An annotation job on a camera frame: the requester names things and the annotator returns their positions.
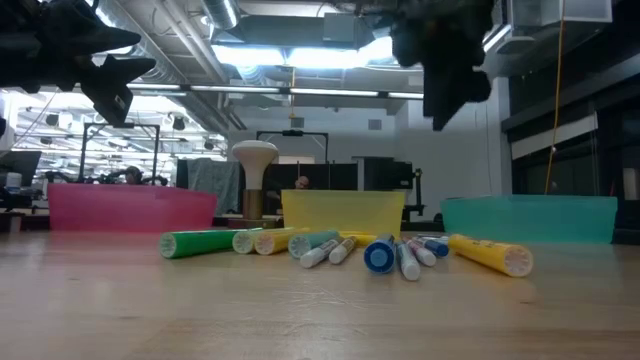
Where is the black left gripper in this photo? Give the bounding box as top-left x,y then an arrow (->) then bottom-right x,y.
14,0 -> 157,126

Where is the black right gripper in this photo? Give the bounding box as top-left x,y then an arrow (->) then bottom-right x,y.
389,22 -> 496,132

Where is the blue capped white marker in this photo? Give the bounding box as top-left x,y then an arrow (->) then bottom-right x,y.
417,235 -> 450,259

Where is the pink labelled white marker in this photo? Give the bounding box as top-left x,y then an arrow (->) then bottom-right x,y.
404,238 -> 438,268

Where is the yellow BIC highlighter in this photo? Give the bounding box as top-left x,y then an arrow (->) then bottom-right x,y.
339,230 -> 379,248

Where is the yellow fat highlighter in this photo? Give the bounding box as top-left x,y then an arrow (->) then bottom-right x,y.
447,233 -> 535,279
253,227 -> 312,257

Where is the blue fat highlighter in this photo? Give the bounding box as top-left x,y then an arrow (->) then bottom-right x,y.
363,231 -> 398,275

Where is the blue Expo dry-erase marker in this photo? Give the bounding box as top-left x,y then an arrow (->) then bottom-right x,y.
396,239 -> 422,282

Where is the white thin dry-erase marker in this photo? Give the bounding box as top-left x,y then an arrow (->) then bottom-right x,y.
328,235 -> 359,266
299,236 -> 347,270

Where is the green Sharpie highlighter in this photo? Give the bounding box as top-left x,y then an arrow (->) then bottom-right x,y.
158,227 -> 264,260

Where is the yellow-green fat highlighter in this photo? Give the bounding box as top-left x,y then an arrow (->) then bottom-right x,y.
231,227 -> 296,255

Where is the long ceiling light bar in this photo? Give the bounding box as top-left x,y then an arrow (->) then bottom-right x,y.
127,82 -> 425,101

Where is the white ceiling ventilation unit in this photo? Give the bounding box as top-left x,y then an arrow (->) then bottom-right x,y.
492,0 -> 614,56

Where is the computer monitor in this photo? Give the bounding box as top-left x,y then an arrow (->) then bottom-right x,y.
0,149 -> 43,189

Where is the black partition panel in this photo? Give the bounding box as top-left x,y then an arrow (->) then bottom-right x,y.
262,162 -> 359,216

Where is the teal plastic bin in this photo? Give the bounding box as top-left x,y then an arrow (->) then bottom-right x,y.
439,194 -> 619,245

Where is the pink plastic bin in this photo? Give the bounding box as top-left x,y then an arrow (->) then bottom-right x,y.
47,182 -> 219,234

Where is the yellow plastic bin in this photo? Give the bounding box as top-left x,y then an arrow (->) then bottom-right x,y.
280,188 -> 407,239

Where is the white container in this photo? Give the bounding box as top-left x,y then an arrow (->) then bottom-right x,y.
3,172 -> 24,195

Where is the gray cloth cover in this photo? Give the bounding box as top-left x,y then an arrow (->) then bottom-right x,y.
186,158 -> 242,216

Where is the white mushroom table lamp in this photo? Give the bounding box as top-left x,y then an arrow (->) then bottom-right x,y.
227,139 -> 281,230

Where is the teal fat highlighter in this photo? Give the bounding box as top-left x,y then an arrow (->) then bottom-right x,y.
287,229 -> 342,260

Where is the black metal frame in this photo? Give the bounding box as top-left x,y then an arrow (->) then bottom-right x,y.
78,122 -> 162,187

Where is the yellow hanging cable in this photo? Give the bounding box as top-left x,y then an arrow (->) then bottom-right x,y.
543,0 -> 567,196

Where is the silver round air duct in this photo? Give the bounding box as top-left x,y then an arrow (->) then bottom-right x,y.
199,0 -> 242,31

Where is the black frame with camera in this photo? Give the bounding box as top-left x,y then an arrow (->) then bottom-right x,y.
256,129 -> 330,164

